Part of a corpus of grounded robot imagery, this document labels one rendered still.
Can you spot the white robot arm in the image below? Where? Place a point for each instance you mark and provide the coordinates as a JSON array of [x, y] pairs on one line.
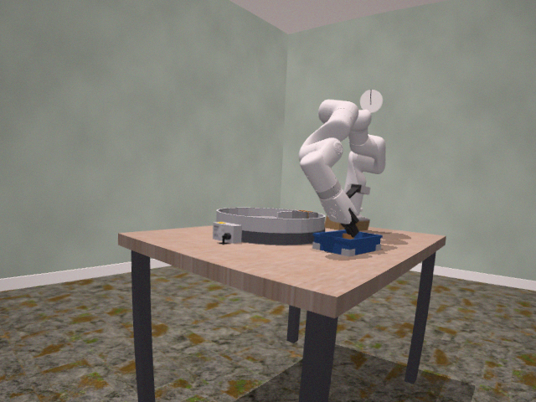
[[318, 154]]

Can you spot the blue crate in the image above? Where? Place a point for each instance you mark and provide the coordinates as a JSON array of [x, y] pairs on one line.
[[362, 243]]

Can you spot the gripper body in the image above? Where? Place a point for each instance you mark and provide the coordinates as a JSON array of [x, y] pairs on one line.
[[337, 207]]

